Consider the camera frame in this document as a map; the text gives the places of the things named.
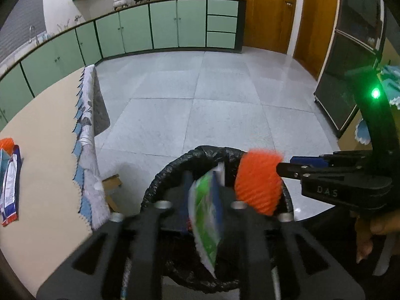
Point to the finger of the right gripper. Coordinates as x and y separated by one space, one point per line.
311 161

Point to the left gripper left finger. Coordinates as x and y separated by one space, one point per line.
95 270

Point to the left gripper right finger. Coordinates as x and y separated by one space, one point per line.
279 259

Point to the orange foam net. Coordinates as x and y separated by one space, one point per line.
7 144
257 183

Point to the green white plastic bag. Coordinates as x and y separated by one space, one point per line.
205 212

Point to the blue red snack wrapper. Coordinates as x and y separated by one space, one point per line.
11 187

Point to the black lined trash bin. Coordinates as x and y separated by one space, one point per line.
182 263

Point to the green lower kitchen cabinets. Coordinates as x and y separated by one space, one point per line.
156 26

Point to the right hand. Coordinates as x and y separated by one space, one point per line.
365 230

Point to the beige tablecloth with blue trim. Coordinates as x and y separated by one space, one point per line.
61 199

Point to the dark glass cabinet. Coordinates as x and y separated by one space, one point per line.
357 42

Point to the wooden door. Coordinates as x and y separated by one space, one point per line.
268 24
316 27

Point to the chrome sink faucet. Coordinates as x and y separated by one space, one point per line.
33 35

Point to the white cooking pot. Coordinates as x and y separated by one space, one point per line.
117 4

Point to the grey window blind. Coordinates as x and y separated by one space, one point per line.
15 31

